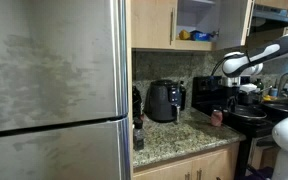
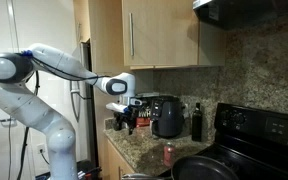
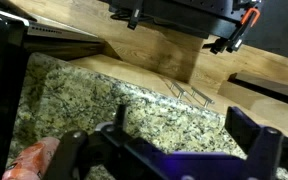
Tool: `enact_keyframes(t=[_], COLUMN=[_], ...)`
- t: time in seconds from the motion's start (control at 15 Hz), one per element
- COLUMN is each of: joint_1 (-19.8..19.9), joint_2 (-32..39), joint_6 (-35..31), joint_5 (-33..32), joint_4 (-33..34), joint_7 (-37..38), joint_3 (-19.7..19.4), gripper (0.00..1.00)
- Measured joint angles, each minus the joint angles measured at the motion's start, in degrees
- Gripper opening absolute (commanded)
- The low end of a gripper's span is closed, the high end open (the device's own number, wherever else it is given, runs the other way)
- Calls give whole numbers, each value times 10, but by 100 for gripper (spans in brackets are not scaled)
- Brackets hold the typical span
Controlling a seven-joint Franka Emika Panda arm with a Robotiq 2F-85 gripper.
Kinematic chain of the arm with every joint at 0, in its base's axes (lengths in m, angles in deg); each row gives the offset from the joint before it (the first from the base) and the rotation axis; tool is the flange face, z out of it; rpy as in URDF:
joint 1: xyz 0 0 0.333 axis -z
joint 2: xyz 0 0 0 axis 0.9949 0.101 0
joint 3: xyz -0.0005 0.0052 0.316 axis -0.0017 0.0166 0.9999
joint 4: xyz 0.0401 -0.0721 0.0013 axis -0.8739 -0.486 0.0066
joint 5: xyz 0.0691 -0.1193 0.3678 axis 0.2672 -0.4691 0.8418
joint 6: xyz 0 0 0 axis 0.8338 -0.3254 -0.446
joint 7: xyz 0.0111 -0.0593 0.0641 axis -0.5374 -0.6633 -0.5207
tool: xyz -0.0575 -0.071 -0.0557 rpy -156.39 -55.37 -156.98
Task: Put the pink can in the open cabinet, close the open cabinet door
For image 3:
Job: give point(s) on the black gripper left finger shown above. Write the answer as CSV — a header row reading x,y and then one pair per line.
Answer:
x,y
84,156

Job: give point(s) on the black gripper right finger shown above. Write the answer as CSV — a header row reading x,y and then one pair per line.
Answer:
x,y
270,153

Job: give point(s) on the pink drink can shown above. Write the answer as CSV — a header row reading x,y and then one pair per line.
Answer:
x,y
30,160

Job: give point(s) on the wooden lower cabinet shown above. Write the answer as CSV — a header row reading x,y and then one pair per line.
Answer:
x,y
124,70

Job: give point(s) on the black electric stove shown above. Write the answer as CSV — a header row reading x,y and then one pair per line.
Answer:
x,y
0,100

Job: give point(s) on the black base cover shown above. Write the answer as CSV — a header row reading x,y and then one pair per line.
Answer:
x,y
280,26

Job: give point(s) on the black robot mount platform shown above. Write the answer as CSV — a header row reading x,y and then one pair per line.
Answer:
x,y
184,13

